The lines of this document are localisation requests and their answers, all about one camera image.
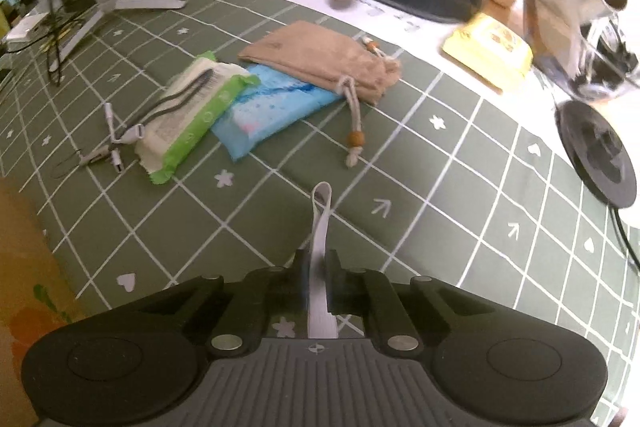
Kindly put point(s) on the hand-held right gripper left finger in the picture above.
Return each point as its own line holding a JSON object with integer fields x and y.
{"x": 297, "y": 292}

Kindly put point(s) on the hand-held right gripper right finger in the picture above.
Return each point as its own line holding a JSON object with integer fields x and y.
{"x": 336, "y": 292}

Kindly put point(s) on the blue soft packet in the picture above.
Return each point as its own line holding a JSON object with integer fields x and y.
{"x": 260, "y": 117}

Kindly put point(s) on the brown cardboard box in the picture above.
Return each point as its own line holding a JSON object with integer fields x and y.
{"x": 25, "y": 247}

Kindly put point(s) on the green checked tablecloth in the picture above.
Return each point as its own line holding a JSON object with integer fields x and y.
{"x": 450, "y": 207}

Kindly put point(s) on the green and white wipes packet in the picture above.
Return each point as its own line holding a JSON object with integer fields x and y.
{"x": 185, "y": 132}

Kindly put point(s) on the yellow wipes pack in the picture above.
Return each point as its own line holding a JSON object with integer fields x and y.
{"x": 492, "y": 47}

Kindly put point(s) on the black round kettle base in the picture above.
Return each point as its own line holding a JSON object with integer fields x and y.
{"x": 600, "y": 157}

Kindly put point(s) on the clear glass bowl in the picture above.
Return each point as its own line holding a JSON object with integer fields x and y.
{"x": 600, "y": 72}

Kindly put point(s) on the white flat device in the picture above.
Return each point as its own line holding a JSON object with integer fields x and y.
{"x": 27, "y": 27}

